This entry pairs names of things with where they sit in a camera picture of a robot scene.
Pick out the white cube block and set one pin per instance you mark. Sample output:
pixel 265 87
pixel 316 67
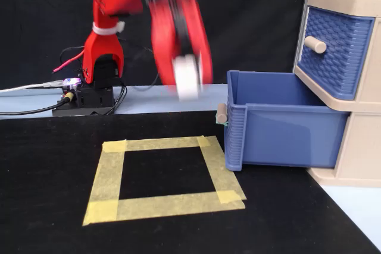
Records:
pixel 187 77

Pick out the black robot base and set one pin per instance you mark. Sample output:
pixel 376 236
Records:
pixel 95 99

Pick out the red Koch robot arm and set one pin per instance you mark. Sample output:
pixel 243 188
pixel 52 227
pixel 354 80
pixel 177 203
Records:
pixel 104 45

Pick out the beige plastic drawer cabinet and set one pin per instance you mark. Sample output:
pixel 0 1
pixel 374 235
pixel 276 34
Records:
pixel 366 135

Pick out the black backdrop cloth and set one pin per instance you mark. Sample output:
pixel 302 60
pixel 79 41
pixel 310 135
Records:
pixel 253 28

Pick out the white zip tie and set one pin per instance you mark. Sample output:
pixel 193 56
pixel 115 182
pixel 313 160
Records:
pixel 107 29

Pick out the green rubber band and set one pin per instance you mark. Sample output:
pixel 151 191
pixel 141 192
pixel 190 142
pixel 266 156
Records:
pixel 224 123

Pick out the yellow masking tape strip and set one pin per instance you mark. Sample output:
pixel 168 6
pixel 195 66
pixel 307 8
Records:
pixel 166 142
pixel 107 173
pixel 224 176
pixel 166 206

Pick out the small controller circuit board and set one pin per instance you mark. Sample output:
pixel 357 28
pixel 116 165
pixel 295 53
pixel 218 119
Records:
pixel 71 84

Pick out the grey metal pole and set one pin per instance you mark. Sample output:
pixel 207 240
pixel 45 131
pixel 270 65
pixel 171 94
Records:
pixel 305 22

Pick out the black table mat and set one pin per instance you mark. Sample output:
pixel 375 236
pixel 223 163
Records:
pixel 44 176

